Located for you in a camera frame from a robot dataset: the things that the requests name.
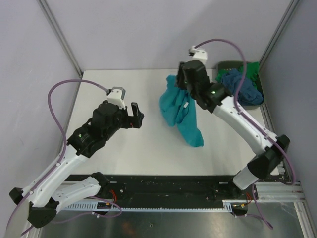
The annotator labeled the right aluminium corner post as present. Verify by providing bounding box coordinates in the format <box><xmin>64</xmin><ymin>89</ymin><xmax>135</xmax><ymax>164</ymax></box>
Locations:
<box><xmin>259</xmin><ymin>0</ymin><xmax>301</xmax><ymax>71</ymax></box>

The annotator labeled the grey plastic bin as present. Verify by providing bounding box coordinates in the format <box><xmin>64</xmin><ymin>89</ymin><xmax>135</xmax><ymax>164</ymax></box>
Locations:
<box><xmin>215</xmin><ymin>61</ymin><xmax>264</xmax><ymax>106</ymax></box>

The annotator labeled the green t-shirt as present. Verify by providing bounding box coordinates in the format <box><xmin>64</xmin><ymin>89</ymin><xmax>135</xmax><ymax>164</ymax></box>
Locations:
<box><xmin>215</xmin><ymin>61</ymin><xmax>260</xmax><ymax>89</ymax></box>

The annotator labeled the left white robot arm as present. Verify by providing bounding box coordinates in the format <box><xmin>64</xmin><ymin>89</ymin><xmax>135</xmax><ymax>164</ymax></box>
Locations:
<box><xmin>9</xmin><ymin>101</ymin><xmax>144</xmax><ymax>228</ymax></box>

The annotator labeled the aluminium corner post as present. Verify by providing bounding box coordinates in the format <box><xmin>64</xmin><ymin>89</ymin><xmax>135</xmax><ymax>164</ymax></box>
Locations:
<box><xmin>259</xmin><ymin>0</ymin><xmax>301</xmax><ymax>71</ymax></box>
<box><xmin>37</xmin><ymin>0</ymin><xmax>83</xmax><ymax>78</ymax></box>

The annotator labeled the dark blue t-shirt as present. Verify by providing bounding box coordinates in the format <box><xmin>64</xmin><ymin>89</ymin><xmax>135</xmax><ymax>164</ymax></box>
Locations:
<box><xmin>219</xmin><ymin>69</ymin><xmax>264</xmax><ymax>106</ymax></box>

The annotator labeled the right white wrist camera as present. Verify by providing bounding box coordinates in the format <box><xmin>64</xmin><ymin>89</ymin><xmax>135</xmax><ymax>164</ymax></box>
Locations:
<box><xmin>189</xmin><ymin>46</ymin><xmax>208</xmax><ymax>65</ymax></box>

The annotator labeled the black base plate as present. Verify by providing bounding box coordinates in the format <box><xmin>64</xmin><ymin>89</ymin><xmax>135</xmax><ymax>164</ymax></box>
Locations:
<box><xmin>51</xmin><ymin>175</ymin><xmax>258</xmax><ymax>209</ymax></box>

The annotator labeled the left aluminium corner post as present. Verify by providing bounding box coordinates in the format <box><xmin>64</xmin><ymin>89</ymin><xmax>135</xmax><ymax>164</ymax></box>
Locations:
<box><xmin>37</xmin><ymin>0</ymin><xmax>83</xmax><ymax>78</ymax></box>

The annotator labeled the white slotted cable duct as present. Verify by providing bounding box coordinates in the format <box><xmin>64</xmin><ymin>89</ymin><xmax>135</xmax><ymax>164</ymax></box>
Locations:
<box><xmin>58</xmin><ymin>199</ymin><xmax>235</xmax><ymax>214</ymax></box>

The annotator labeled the teal t-shirt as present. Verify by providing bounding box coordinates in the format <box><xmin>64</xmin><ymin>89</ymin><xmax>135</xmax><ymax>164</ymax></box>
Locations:
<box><xmin>159</xmin><ymin>75</ymin><xmax>204</xmax><ymax>147</ymax></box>

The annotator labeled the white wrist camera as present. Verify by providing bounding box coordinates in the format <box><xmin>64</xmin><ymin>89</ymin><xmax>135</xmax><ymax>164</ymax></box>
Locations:
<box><xmin>106</xmin><ymin>87</ymin><xmax>126</xmax><ymax>110</ymax></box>
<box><xmin>189</xmin><ymin>46</ymin><xmax>208</xmax><ymax>65</ymax></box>

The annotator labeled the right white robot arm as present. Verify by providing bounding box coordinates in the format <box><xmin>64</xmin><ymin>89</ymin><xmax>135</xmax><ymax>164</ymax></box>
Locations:
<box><xmin>176</xmin><ymin>60</ymin><xmax>290</xmax><ymax>199</ymax></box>

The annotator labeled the aluminium frame rail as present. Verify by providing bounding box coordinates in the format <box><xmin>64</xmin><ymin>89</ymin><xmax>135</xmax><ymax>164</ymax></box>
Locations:
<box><xmin>256</xmin><ymin>182</ymin><xmax>305</xmax><ymax>202</ymax></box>

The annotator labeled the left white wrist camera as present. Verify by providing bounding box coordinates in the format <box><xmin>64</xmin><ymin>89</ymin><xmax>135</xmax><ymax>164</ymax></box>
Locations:
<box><xmin>106</xmin><ymin>87</ymin><xmax>126</xmax><ymax>110</ymax></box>

